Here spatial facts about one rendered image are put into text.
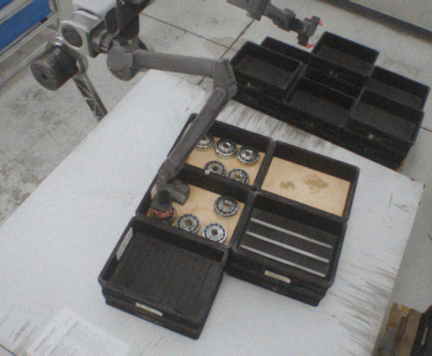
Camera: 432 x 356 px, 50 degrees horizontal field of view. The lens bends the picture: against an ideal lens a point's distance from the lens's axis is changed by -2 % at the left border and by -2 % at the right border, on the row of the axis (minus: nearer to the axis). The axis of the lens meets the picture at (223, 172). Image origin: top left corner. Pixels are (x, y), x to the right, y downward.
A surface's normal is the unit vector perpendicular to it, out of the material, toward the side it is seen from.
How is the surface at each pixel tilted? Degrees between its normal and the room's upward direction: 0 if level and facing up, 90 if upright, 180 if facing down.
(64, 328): 0
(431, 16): 90
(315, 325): 0
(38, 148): 0
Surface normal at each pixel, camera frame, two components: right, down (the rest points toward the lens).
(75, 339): 0.08, -0.59
